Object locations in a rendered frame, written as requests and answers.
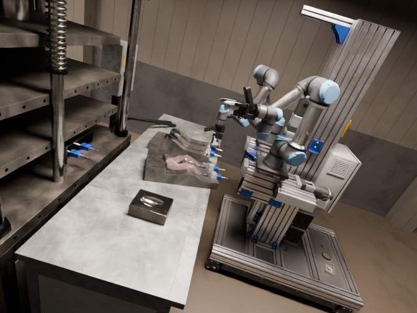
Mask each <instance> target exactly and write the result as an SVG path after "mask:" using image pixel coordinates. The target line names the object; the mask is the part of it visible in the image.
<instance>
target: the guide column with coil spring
mask: <svg viewBox="0 0 417 313"><path fill-rule="evenodd" d="M48 6H52V7H59V8H64V5H62V4H55V3H50V2H48ZM48 11H49V12H52V13H56V14H64V11H59V10H54V9H48ZM48 18H51V19H58V20H64V17H61V16H53V15H48ZM48 23H49V24H52V25H64V22H55V21H50V20H49V21H48ZM49 30H55V31H64V28H57V27H50V26H49ZM49 35H52V36H56V37H64V34H58V33H53V32H49ZM49 41H52V42H64V39H53V38H49ZM49 46H51V47H59V48H63V47H64V45H58V44H53V43H49ZM50 52H55V53H64V50H55V49H51V48H50ZM50 57H53V58H64V55H54V54H50ZM50 62H53V63H64V60H52V59H50ZM50 67H53V68H64V65H52V64H50ZM50 91H51V114H52V156H53V181H54V182H55V183H62V182H63V181H64V180H65V89H64V75H55V74H52V73H50Z"/></svg>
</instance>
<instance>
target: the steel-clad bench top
mask: <svg viewBox="0 0 417 313"><path fill-rule="evenodd" d="M158 120H166V121H172V124H176V125H177V126H176V127H172V126H168V125H161V124H153V125H152V126H150V127H149V128H148V129H147V130H146V131H145V132H144V133H143V134H141V135H140V136H139V137H138V138H137V139H136V140H135V141H134V142H133V143H132V144H131V145H130V146H129V147H128V148H127V149H126V150H124V151H123V152H122V153H121V154H120V155H119V156H118V157H117V158H116V159H115V160H114V161H113V162H112V163H111V164H110V165H109V166H107V167H106V168H105V169H104V170H103V171H102V172H101V173H99V174H98V175H97V176H96V177H95V178H94V179H93V180H92V181H91V182H90V183H89V184H88V185H87V186H86V187H85V188H84V189H82V190H81V191H80V192H79V193H78V194H77V195H76V196H75V197H74V198H72V200H70V202H69V203H67V205H65V206H64V207H63V208H62V209H61V210H60V211H59V212H58V213H56V214H55V215H54V216H53V217H52V218H51V219H50V220H49V221H48V222H47V223H46V224H45V225H44V226H43V227H42V228H41V229H39V230H38V231H37V232H36V233H35V234H34V235H33V236H32V237H30V238H29V239H28V241H26V242H25V243H24V244H23V245H22V246H21V247H20V248H19V249H18V250H17V251H16V252H15V253H16V254H18V255H22V256H26V257H29V258H32V259H34V260H38V261H42V262H45V263H48V264H51V265H55V266H59V267H61V268H65V269H67V270H71V271H75V272H77V273H81V274H85V275H88V276H91V277H93V278H97V279H101V280H104V281H107V282H110V283H114V284H118V285H120V286H123V287H126V288H130V289H134V290H136V291H140V292H143V293H146V294H150V295H152V296H156V297H160V298H163V299H166V300H169V301H172V302H176V303H179V304H182V305H186V300H187V295H188V291H189V286H190V283H191V277H192V272H193V269H194V263H195V258H196V254H197V249H198V246H199V240H200V235H201V231H202V226H203V223H204V217H205V212H206V208H207V203H208V200H209V194H210V189H206V188H196V187H191V186H181V185H176V184H166V183H157V182H151V181H144V177H145V166H146V158H147V154H148V142H149V141H150V140H151V139H152V138H153V137H154V135H155V134H156V133H157V132H158V131H161V132H164V133H167V134H169V133H170V131H171V130H172V129H173V128H177V129H180V130H182V131H183V132H184V133H185V134H186V135H187V136H188V137H190V138H192V139H195V140H200V141H202V142H207V143H211V141H212V135H213V132H214V131H213V130H212V131H208V132H204V128H205V126H203V125H199V124H195V123H193V122H189V121H186V120H183V119H179V118H177V117H173V116H169V115H167V114H163V115H162V116H161V117H160V118H159V119H158ZM140 189H143V190H146V191H149V192H152V193H156V194H159V195H162V196H166V197H170V198H172V199H174V200H173V205H172V208H171V211H170V213H169V215H168V218H167V220H166V223H165V225H159V224H156V223H153V222H150V221H147V220H143V219H140V218H137V217H134V216H131V215H128V208H129V204H130V203H131V202H132V200H133V198H134V197H135V196H136V195H137V193H138V192H139V190H140Z"/></svg>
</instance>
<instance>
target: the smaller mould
mask: <svg viewBox="0 0 417 313"><path fill-rule="evenodd" d="M173 200H174V199H172V198H170V197H166V196H162V195H159V194H156V193H152V192H149V191H146V190H143V189H140V190H139V192H138V193H137V195H136V196H135V197H134V198H133V200H132V202H131V203H130V204H129V208H128V215H131V216H134V217H137V218H140V219H143V220H147V221H150V222H153V223H156V224H159V225H165V223H166V220H167V218H168V215H169V213H170V211H171V208H172V205H173Z"/></svg>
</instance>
